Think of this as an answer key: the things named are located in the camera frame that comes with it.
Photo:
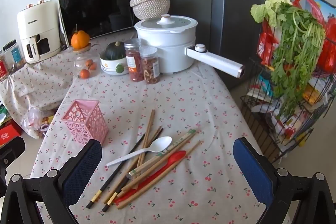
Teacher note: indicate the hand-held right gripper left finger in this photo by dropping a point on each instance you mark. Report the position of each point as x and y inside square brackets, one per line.
[82, 174]

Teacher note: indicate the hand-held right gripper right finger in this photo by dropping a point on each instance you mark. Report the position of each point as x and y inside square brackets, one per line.
[253, 174]

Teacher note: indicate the black chopstick with gold band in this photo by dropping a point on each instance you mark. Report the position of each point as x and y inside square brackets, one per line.
[105, 185]
[109, 204]

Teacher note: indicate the pink perforated utensil holder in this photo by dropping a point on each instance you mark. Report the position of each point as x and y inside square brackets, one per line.
[86, 121]

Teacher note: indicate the plain light wooden chopstick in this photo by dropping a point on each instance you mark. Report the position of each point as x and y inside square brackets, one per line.
[194, 145]
[136, 182]

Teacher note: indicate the green printed bamboo chopstick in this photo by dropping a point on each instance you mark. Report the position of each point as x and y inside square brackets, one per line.
[185, 140]
[182, 137]

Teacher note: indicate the red plastic spoon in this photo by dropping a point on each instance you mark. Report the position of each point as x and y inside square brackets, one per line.
[174, 157]

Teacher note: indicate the white plastic spoon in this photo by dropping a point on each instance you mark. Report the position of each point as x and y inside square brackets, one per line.
[160, 144]

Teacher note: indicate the red box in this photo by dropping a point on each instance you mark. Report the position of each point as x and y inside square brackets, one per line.
[8, 133]

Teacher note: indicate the clear plastic bag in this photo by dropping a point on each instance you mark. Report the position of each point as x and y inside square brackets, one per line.
[34, 119]

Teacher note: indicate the pile of assorted packets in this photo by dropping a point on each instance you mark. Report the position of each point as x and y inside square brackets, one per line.
[275, 119]

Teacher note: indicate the cherry print tablecloth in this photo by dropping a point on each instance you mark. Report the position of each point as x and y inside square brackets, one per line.
[210, 121]

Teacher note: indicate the glass jar with red label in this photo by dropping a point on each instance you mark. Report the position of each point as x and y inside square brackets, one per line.
[3, 69]

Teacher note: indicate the black-lidded jar with blue label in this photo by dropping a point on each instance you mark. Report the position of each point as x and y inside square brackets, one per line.
[15, 56]

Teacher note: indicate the small orange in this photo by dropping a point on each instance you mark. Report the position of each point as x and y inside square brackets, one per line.
[93, 66]
[84, 74]
[88, 62]

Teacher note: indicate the glass jar with wooden lid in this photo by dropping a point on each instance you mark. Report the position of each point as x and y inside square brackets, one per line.
[78, 61]

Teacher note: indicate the silver-lidded jar of red snacks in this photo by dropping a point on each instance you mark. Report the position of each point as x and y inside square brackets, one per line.
[132, 61]

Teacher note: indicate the dark green squash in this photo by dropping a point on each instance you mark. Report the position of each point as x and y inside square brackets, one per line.
[115, 50]

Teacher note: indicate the large orange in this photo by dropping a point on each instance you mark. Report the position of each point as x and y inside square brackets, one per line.
[80, 40]

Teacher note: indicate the bunch of leafy green stalks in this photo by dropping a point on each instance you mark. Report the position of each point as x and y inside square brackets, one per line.
[296, 50]

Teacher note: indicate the cream air fryer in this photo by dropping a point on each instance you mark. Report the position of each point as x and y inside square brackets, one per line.
[39, 22]

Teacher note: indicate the red printed shopping bag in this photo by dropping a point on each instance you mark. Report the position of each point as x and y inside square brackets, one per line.
[328, 53]

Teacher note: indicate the white electric cooking pot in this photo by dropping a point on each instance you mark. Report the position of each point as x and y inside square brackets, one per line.
[168, 50]

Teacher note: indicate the black microwave oven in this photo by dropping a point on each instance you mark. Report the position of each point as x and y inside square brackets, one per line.
[99, 11]

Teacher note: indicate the glass pot lid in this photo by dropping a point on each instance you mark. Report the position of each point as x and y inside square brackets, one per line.
[181, 22]

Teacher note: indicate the grey refrigerator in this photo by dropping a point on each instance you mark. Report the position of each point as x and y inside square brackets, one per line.
[231, 3]

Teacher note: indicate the white woven basket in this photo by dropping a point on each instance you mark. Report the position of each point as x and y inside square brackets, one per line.
[152, 7]

